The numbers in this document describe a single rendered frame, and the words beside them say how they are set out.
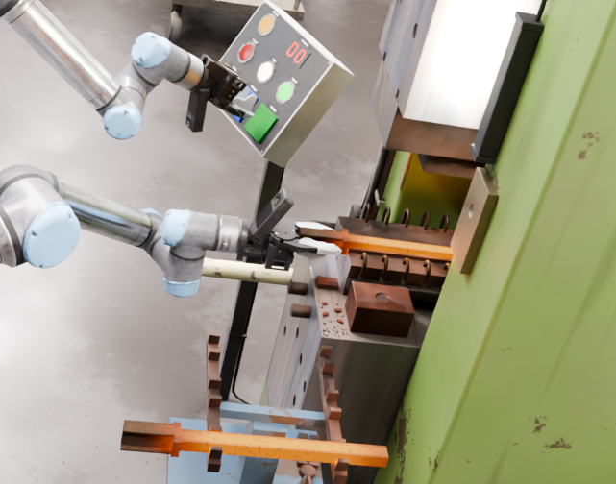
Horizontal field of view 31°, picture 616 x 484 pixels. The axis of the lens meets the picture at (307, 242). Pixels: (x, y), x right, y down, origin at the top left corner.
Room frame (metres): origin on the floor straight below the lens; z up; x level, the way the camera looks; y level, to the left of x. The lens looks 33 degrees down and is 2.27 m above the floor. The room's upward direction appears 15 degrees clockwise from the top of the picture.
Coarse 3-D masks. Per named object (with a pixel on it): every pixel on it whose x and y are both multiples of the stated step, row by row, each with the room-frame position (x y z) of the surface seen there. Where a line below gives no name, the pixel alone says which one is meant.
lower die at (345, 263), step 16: (336, 224) 2.07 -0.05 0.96; (352, 224) 2.06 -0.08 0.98; (368, 224) 2.08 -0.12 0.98; (400, 224) 2.11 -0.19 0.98; (400, 240) 2.02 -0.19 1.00; (416, 240) 2.05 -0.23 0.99; (432, 240) 2.06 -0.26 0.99; (448, 240) 2.08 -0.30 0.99; (336, 256) 2.01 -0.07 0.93; (352, 256) 1.92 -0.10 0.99; (368, 256) 1.94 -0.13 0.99; (400, 256) 1.96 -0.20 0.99; (416, 256) 1.97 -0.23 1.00; (432, 256) 1.99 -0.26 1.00; (352, 272) 1.89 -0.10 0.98; (368, 272) 1.90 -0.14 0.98; (400, 272) 1.91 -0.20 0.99; (416, 272) 1.92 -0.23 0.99; (432, 272) 1.94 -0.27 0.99; (432, 304) 1.93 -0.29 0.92
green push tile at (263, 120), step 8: (256, 112) 2.38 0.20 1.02; (264, 112) 2.36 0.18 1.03; (272, 112) 2.36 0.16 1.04; (256, 120) 2.36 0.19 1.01; (264, 120) 2.35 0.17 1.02; (272, 120) 2.33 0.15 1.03; (248, 128) 2.36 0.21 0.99; (256, 128) 2.34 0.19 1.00; (264, 128) 2.33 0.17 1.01; (256, 136) 2.32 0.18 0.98; (264, 136) 2.32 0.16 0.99
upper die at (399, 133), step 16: (384, 64) 2.05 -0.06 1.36; (384, 80) 2.02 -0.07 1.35; (384, 96) 1.98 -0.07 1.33; (384, 112) 1.95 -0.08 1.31; (400, 112) 1.89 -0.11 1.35; (384, 128) 1.93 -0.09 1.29; (400, 128) 1.89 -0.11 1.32; (416, 128) 1.90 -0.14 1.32; (432, 128) 1.91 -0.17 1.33; (448, 128) 1.91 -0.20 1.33; (464, 128) 1.92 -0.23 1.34; (384, 144) 1.90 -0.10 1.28; (400, 144) 1.89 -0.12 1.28; (416, 144) 1.90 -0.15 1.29; (432, 144) 1.91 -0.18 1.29; (448, 144) 1.92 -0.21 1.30; (464, 144) 1.92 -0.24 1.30
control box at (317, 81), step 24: (264, 0) 2.63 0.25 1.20; (288, 24) 2.53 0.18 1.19; (240, 48) 2.56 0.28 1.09; (264, 48) 2.52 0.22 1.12; (288, 48) 2.47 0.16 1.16; (312, 48) 2.43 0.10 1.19; (240, 72) 2.50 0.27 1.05; (288, 72) 2.42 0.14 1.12; (312, 72) 2.38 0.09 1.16; (336, 72) 2.38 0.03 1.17; (264, 96) 2.41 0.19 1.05; (312, 96) 2.35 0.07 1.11; (336, 96) 2.39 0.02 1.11; (288, 120) 2.32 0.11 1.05; (312, 120) 2.36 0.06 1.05; (264, 144) 2.30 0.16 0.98; (288, 144) 2.32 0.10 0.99
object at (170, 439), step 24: (144, 432) 1.28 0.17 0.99; (168, 432) 1.30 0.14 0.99; (192, 432) 1.32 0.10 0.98; (216, 432) 1.34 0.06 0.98; (264, 456) 1.33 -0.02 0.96; (288, 456) 1.34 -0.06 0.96; (312, 456) 1.35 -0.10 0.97; (336, 456) 1.36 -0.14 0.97; (360, 456) 1.37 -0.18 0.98; (384, 456) 1.38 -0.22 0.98
